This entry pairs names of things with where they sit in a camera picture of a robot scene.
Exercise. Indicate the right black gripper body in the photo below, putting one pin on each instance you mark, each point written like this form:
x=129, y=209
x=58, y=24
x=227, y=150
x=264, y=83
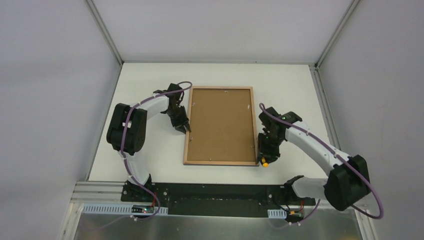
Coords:
x=267, y=148

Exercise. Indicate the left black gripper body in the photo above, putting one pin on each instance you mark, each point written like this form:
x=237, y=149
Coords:
x=178, y=116

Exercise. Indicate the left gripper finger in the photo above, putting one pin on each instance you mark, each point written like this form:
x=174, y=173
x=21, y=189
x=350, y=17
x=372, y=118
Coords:
x=187, y=126
x=180, y=129

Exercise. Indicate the black yellow screwdriver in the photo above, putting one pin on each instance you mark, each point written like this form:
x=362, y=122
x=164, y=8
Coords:
x=264, y=162

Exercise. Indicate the blue wooden photo frame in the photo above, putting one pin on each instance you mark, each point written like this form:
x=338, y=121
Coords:
x=221, y=126

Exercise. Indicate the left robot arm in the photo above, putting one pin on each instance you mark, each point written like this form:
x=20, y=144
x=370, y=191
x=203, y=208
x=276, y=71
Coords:
x=128, y=127

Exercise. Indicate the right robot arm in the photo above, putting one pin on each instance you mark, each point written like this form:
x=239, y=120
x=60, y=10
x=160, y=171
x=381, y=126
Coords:
x=346, y=178

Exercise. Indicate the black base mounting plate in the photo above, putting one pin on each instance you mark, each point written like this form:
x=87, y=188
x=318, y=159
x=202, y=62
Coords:
x=215, y=200

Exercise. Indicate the right white cable duct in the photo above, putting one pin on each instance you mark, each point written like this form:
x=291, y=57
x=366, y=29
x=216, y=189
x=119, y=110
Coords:
x=276, y=214

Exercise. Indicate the white cable duct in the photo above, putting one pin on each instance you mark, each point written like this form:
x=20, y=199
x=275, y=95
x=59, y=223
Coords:
x=123, y=209
x=276, y=214

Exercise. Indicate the left white cable duct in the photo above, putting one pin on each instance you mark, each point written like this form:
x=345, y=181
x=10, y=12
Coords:
x=123, y=209

